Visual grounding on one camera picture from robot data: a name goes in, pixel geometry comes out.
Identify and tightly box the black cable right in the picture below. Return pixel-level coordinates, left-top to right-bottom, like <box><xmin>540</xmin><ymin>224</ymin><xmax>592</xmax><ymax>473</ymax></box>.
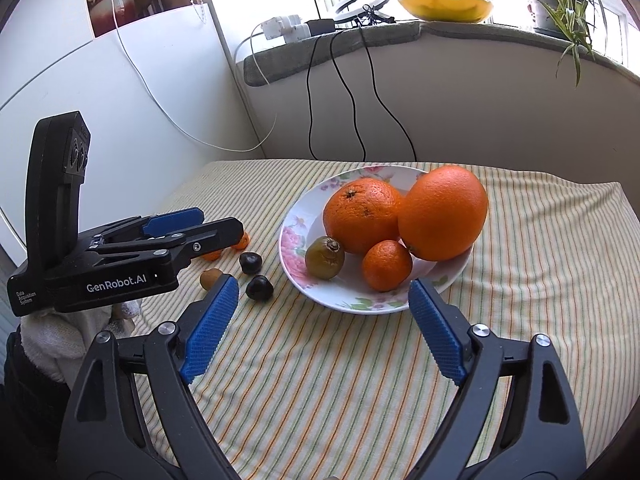
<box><xmin>357</xmin><ymin>24</ymin><xmax>419</xmax><ymax>163</ymax></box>

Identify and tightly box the green kiwi in plate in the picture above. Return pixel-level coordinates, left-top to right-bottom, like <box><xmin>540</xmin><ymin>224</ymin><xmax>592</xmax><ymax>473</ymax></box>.
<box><xmin>305</xmin><ymin>236</ymin><xmax>345</xmax><ymax>281</ymax></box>

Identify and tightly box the black cable middle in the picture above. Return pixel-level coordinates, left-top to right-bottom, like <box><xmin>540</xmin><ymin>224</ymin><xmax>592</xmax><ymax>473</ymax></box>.
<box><xmin>327</xmin><ymin>29</ymin><xmax>368</xmax><ymax>163</ymax></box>

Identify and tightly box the ring light stand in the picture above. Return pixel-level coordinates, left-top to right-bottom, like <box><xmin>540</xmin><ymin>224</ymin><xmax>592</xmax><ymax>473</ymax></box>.
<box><xmin>333</xmin><ymin>0</ymin><xmax>396</xmax><ymax>26</ymax></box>

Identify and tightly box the white cable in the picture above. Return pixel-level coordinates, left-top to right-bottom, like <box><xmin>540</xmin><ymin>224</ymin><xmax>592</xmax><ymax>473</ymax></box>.
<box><xmin>98</xmin><ymin>0</ymin><xmax>279</xmax><ymax>154</ymax></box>

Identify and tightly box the small kumquat on cloth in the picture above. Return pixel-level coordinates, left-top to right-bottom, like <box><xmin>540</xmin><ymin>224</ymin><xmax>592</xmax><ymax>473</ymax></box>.
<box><xmin>231</xmin><ymin>232</ymin><xmax>250</xmax><ymax>252</ymax></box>

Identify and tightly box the dark plum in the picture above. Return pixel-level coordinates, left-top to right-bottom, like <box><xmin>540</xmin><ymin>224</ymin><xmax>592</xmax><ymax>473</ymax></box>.
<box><xmin>239</xmin><ymin>252</ymin><xmax>262</xmax><ymax>275</ymax></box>
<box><xmin>245</xmin><ymin>274</ymin><xmax>274</xmax><ymax>302</ymax></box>

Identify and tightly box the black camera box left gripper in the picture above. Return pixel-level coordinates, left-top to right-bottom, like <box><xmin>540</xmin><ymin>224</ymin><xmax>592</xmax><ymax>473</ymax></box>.
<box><xmin>25</xmin><ymin>110</ymin><xmax>91</xmax><ymax>269</ymax></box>

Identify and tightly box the black cable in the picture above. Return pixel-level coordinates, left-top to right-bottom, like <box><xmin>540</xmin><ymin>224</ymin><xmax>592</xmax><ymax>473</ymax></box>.
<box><xmin>327</xmin><ymin>29</ymin><xmax>368</xmax><ymax>163</ymax></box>
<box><xmin>305</xmin><ymin>31</ymin><xmax>321</xmax><ymax>162</ymax></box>
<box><xmin>357</xmin><ymin>24</ymin><xmax>419</xmax><ymax>163</ymax></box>

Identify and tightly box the black power adapter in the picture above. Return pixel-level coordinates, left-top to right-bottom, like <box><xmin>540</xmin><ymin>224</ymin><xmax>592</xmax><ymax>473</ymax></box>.
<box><xmin>305</xmin><ymin>18</ymin><xmax>336</xmax><ymax>37</ymax></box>

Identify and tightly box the white power strip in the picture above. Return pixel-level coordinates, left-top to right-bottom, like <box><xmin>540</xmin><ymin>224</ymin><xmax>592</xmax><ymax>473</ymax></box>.
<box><xmin>259</xmin><ymin>14</ymin><xmax>311</xmax><ymax>44</ymax></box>

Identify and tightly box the potted spider plant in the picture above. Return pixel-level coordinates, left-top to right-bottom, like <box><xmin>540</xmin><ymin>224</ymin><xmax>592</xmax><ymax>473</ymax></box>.
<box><xmin>530</xmin><ymin>0</ymin><xmax>608</xmax><ymax>86</ymax></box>

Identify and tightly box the black cable left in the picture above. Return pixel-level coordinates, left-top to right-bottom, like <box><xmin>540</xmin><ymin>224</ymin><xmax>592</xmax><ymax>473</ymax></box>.
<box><xmin>305</xmin><ymin>31</ymin><xmax>321</xmax><ymax>162</ymax></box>

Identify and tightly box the small mandarin in plate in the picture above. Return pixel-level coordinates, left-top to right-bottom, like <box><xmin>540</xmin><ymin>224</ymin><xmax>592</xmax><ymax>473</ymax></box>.
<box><xmin>361</xmin><ymin>240</ymin><xmax>413</xmax><ymax>292</ymax></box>

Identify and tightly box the floral white plate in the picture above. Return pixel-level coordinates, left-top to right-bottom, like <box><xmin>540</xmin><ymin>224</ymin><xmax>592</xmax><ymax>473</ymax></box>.
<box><xmin>279</xmin><ymin>166</ymin><xmax>472</xmax><ymax>315</ymax></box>

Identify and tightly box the brown kiwi on cloth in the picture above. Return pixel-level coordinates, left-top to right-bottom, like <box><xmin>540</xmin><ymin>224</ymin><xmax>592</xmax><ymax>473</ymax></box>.
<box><xmin>200</xmin><ymin>268</ymin><xmax>222</xmax><ymax>290</ymax></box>

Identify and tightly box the large smooth orange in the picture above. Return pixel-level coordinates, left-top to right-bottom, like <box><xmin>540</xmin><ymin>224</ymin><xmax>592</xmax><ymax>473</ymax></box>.
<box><xmin>398</xmin><ymin>165</ymin><xmax>488</xmax><ymax>261</ymax></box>

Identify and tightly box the small mandarin on cloth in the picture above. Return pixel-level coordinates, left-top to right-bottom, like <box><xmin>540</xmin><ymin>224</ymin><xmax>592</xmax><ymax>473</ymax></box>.
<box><xmin>201</xmin><ymin>249</ymin><xmax>224</xmax><ymax>261</ymax></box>

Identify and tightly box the yellow bowl on sill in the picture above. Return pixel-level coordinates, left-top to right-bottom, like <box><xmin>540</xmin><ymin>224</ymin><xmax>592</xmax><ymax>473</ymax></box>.
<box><xmin>399</xmin><ymin>0</ymin><xmax>492</xmax><ymax>24</ymax></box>

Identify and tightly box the grey sill mat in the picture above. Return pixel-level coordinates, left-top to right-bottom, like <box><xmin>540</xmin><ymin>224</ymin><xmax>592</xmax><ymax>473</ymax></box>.
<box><xmin>242</xmin><ymin>20</ymin><xmax>640</xmax><ymax>87</ymax></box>

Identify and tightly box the white gloved left hand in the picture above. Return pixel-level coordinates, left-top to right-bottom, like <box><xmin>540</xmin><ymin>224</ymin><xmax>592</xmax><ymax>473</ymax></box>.
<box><xmin>21</xmin><ymin>300</ymin><xmax>142</xmax><ymax>388</ymax></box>

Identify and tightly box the large orange with stem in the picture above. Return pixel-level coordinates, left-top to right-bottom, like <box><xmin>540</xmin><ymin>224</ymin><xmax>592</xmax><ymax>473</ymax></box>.
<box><xmin>322</xmin><ymin>178</ymin><xmax>402</xmax><ymax>255</ymax></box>

